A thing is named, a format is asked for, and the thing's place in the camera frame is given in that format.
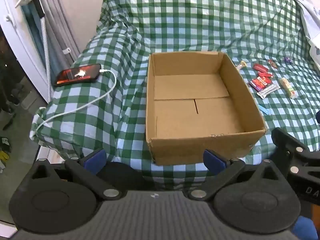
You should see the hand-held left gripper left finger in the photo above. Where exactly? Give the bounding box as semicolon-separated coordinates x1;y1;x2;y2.
26;148;123;201

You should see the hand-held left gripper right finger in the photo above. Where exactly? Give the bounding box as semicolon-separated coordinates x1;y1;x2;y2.
186;149;288;202

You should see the clear peanut bar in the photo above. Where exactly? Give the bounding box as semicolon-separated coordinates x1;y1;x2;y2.
279;77;298;99

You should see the silver snack packet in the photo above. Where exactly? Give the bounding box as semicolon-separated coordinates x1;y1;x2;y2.
256;83;280;99

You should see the brown cardboard box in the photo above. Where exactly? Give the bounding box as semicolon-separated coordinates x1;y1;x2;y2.
145;51;268;167

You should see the blue cloth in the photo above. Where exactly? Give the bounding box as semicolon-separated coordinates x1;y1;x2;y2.
291;216;317;240

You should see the red printed snack packet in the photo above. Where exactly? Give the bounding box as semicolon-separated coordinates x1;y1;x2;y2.
247;76;270;92

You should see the black smartphone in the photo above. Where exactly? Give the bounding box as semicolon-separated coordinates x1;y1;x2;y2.
54;64;102;88

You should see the white printed cloth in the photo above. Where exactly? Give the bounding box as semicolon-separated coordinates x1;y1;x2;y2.
279;0;320;73

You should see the green checked blanket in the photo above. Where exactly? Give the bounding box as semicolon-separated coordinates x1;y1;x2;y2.
29;0;320;190

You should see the grey curtain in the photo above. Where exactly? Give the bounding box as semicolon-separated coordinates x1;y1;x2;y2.
41;0;81;67

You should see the white charging cable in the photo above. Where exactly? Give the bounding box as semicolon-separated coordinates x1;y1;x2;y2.
35;69;118;133

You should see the braided steamer hose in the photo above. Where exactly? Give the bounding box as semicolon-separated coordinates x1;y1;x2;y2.
39;17;52;99

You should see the white window frame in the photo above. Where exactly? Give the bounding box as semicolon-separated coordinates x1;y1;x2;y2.
0;0;52;103

